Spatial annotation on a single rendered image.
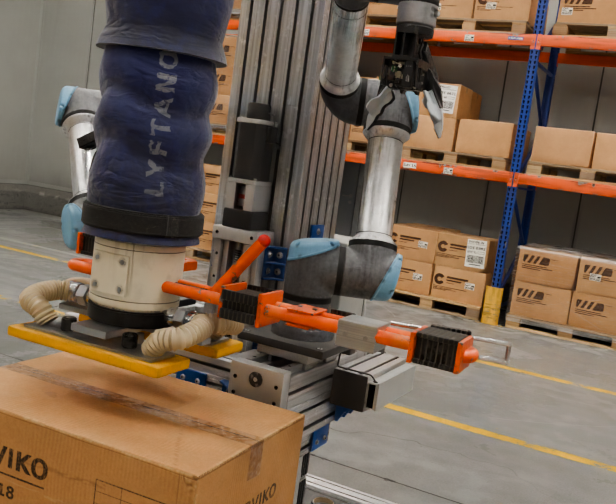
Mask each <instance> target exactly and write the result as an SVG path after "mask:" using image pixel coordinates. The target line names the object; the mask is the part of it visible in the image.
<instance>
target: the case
mask: <svg viewBox="0 0 616 504"><path fill-rule="evenodd" d="M304 420H305V415H304V414H301V413H297V412H294V411H290V410H287V409H283V408H280V407H276V406H273V405H269V404H265V403H262V402H258V401H255V400H251V399H248V398H244V397H241V396H237V395H234V394H230V393H227V392H223V391H220V390H216V389H213V388H209V387H206V386H202V385H199V384H195V383H191V382H188V381H184V380H181V379H177V378H174V377H170V376H167V375H166V376H163V377H160V378H157V379H155V378H152V377H149V376H145V375H142V374H139V373H135V372H132V371H128V370H125V369H122V368H118V367H115V366H111V365H108V364H105V363H101V362H98V361H94V360H91V359H88V358H84V357H81V356H77V355H74V354H71V353H67V352H60V353H56V354H51V355H47V356H43V357H39V358H35V359H31V360H26V361H22V362H18V363H14V364H10V365H5V366H1V367H0V504H293V499H294V492H295V484H296V477H297V470H298V463H299V456H300V449H301V442H302V435H303V427H304Z"/></svg>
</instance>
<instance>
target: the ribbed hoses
mask: <svg viewBox="0 0 616 504"><path fill-rule="evenodd" d="M70 281H76V282H80V283H83V284H89V285H90V278H84V277H82V278H81V277H74V278H69V279H67V280H64V281H61V280H57V281H56V280H52V281H51V280H48V281H42V282H38V283H36V284H33V285H30V286H28V287H27V288H25V289H24V290H23V291H22V293H21V294H20V295H19V301H20V305H21V307H22V309H24V310H25V311H26V312H28V313H29V314H30V315H32V317H33V318H34V321H36V322H37V323H36V324H37V325H40V326H42V325H45V324H46V323H50V322H52V321H54V320H55V319H56V318H58V316H57V315H56V314H57V313H56V312H54V308H52V305H51V304H49V301H53V300H54V301H55V300H59V299H60V300H61V301H62V300H64V301H67V299H68V300H69V302H70V296H68V291H69V286H72V284H73V282H72V284H71V285H70ZM196 314H197V315H195V314H193V315H192V316H194V315H195V316H194V317H193V318H192V320H191V317H190V318H189V320H191V322H188V323H186V324H184V325H182V326H179V327H176V328H175V327H174V328H173V329H172V328H171V327H170V328H168V329H167V328H162V329H158V330H155V332H154V333H151V334H150V335H149V336H148V337H147V338H146V340H145V341H144V342H143V343H142V345H141V350H142V352H143V354H144V355H147V356H151V357H159V356H162V355H163V354H164V353H165V352H167V351H169V352H170V351H172V350H173V351H174V352H175V351H176V350H178V349H179V350H184V349H185V348H186V349H187V348H190V347H192V346H194V345H197V344H198V343H200V342H202V341H204V340H206V339H207V338H211V339H212V340H219V339H220V338H222V337H223V336H225V335H238V334H239V333H241V332H242V331H243V329H244V323H240V322H236V321H232V320H228V319H223V318H221V319H219V318H217V313H213V314H212V313H209V314H208V313H207V312H206V314H198V313H196Z"/></svg>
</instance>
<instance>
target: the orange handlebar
mask: <svg viewBox="0 0 616 504"><path fill-rule="evenodd" d="M92 260H93V259H89V258H73V259H70V260H69V261H68V267H69V269H71V270H73V271H76V272H80V273H85V274H89V275H91V269H92ZM196 269H197V261H196V260H194V259H190V258H186V257H185V261H184V269H183V272H184V271H192V270H196ZM179 283H183V284H187V285H191V286H187V285H183V284H179ZM192 286H196V287H199V288H196V287H192ZM211 287H212V286H208V285H203V284H199V283H195V282H190V281H186V280H181V279H179V280H178V283H174V282H170V281H166V282H164V283H163V284H162V287H161V288H162V291H163V292H165V293H169V294H173V295H177V296H181V297H185V298H190V299H194V300H198V301H202V302H206V303H210V304H215V305H219V297H220V293H218V292H213V291H209V290H210V289H211ZM200 288H202V289H200ZM203 288H205V289H208V290H205V289H203ZM326 312H327V309H323V308H319V307H314V306H310V305H306V304H300V305H291V304H287V303H282V302H276V303H275V306H274V305H270V304H266V305H265V307H264V310H263V315H264V316H265V317H269V318H273V319H278V320H282V321H286V323H285V325H288V326H292V327H296V328H300V329H305V330H309V331H311V330H314V329H319V330H324V331H328V332H332V333H336V332H337V329H338V327H337V325H338V320H339V319H340V318H343V317H344V316H339V315H335V314H331V313H326ZM410 333H411V332H410V331H405V330H401V329H397V328H392V327H387V328H386V330H385V331H382V330H379V331H378V333H377V334H376V336H375V340H376V343H378V344H382V345H387V346H391V347H395V348H399V349H403V350H408V346H409V340H410ZM478 358H479V352H478V350H477V349H476V348H474V347H472V346H470V348H469V349H466V350H465V351H464V354H463V359H462V362H463V363H473V362H475V361H476V360H478Z"/></svg>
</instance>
